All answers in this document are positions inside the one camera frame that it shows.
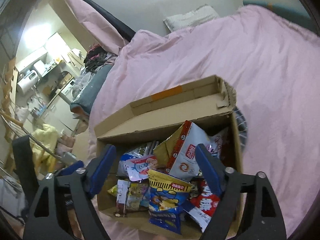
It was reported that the dark blue snack packet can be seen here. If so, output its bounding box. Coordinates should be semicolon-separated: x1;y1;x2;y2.
148;170;191;235

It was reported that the pink white snack packet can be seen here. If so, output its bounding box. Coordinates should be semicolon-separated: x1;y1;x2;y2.
125;155;158;181

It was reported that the white blue snack packet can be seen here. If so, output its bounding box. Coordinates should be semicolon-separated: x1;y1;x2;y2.
182;198;213;232

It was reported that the colourful small candy packet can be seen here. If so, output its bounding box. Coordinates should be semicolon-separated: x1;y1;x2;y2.
125;183;150;211

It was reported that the yellow towel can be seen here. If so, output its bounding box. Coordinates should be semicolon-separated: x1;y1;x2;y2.
30;124;59;174

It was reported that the yellow snack bag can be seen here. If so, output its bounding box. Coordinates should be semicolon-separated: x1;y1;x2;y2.
107;185;118;197

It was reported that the brown white snack bar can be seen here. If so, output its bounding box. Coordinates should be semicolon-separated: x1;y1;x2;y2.
114;180;131;217

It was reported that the light blue snack bag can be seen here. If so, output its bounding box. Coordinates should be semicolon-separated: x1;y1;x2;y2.
208;128;228;158

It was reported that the white red snack bag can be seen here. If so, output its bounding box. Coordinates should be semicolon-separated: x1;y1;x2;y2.
153;121;215;181

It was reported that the white washing machine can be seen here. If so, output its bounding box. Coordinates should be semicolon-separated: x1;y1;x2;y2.
59;79;75;105

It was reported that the grey blue folded blanket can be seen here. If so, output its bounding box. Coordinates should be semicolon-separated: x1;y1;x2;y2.
70;64;113;116

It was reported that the blue white snack bag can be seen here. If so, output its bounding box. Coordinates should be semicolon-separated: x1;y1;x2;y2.
117;141;159;178

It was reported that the brown cardboard box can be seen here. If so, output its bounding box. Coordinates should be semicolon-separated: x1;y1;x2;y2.
94;75;242;239

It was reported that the pile of clothes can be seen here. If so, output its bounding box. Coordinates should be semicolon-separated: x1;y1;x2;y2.
84;44;118;73

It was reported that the pink bed duvet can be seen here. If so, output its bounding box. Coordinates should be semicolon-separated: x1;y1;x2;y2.
87;4;320;240

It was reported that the pink hanging sheet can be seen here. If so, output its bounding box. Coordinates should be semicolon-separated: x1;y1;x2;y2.
65;0;126;55

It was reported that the teal bed bumper cushion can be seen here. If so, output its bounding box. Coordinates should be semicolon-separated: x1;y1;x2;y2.
242;0;316;33

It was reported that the white pillow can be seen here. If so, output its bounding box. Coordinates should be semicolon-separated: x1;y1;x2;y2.
163;4;220;32

